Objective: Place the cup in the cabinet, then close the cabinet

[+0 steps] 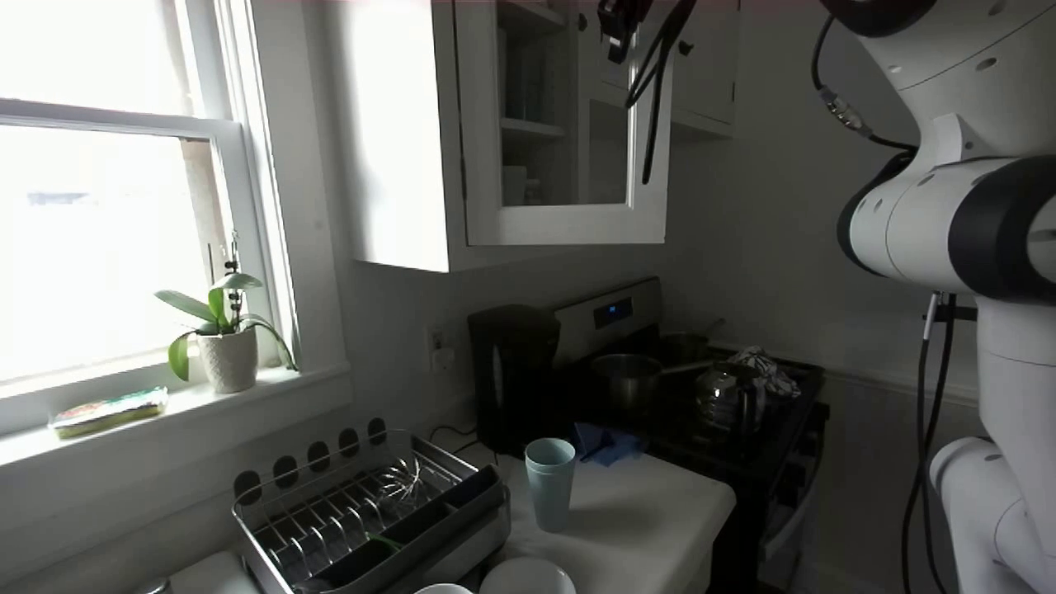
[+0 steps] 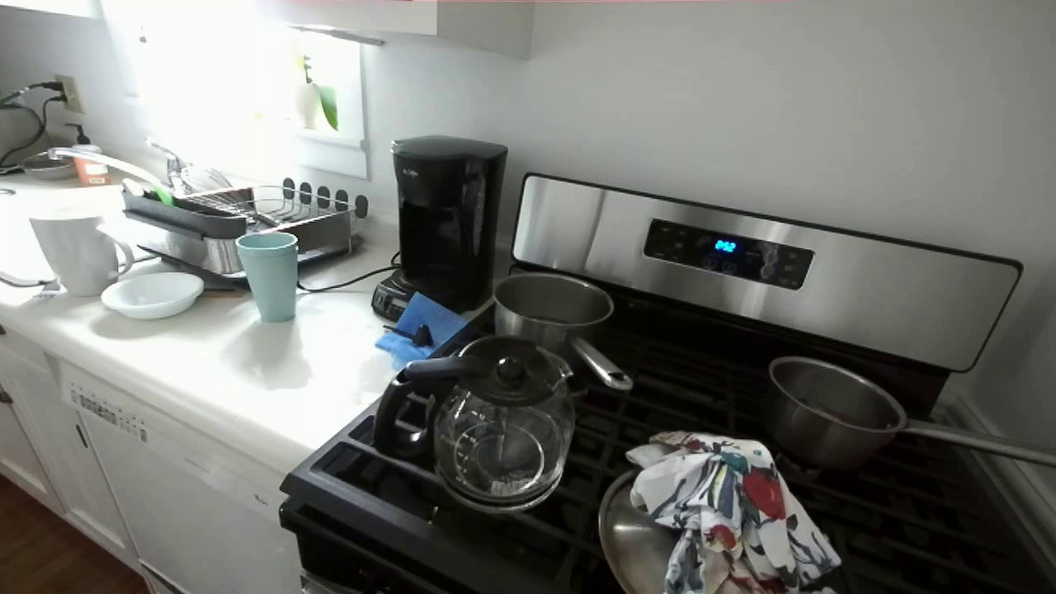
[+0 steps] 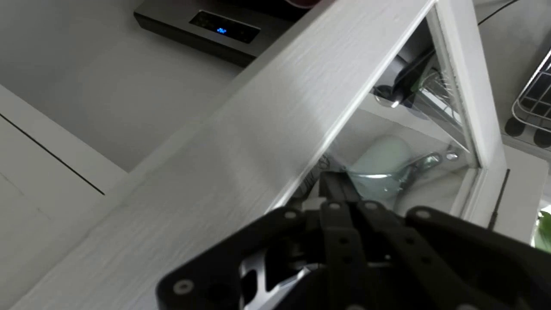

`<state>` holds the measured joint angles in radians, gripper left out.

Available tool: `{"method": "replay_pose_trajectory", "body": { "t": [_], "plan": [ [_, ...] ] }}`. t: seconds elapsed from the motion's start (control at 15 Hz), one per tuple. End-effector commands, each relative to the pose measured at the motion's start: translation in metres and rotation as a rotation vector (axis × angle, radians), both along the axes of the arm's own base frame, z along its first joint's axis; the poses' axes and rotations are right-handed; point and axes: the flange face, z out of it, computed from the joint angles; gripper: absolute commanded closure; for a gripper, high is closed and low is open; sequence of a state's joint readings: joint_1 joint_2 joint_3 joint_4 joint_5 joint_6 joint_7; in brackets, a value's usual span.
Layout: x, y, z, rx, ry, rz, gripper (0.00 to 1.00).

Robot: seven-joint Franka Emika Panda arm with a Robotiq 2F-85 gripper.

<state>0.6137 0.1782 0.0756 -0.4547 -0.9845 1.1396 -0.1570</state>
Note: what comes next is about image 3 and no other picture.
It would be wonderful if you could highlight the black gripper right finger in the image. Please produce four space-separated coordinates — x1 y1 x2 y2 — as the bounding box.
333 171 551 310

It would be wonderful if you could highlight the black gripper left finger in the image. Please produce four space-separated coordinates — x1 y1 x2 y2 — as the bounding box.
154 169 357 310

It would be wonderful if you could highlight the teal speckled cup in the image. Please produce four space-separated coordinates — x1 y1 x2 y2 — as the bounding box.
347 133 416 181

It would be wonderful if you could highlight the small white cabinet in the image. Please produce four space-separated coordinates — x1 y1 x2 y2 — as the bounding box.
0 85 128 310

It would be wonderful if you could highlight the potted green plant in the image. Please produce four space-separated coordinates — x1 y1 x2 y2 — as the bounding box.
531 207 551 253

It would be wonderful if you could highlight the white strip with round holes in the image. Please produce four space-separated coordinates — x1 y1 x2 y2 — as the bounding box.
502 117 551 150

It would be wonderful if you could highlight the steel dish rack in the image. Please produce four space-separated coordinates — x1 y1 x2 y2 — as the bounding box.
507 50 551 134

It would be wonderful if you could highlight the black coffee maker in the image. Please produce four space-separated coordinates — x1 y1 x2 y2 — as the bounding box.
371 48 438 110

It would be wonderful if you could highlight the black steel gas stove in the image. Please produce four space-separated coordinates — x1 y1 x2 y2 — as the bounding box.
132 0 333 66

